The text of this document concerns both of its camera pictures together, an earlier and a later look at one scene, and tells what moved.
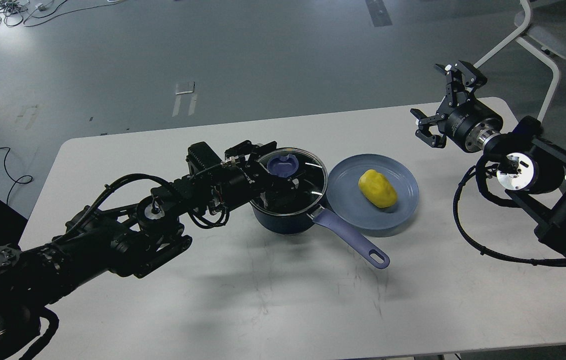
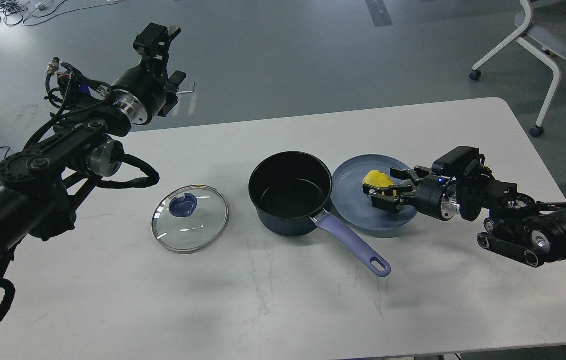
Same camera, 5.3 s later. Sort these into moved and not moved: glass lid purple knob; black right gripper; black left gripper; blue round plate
Moved: glass lid purple knob; black right gripper; black left gripper
Not moved: blue round plate
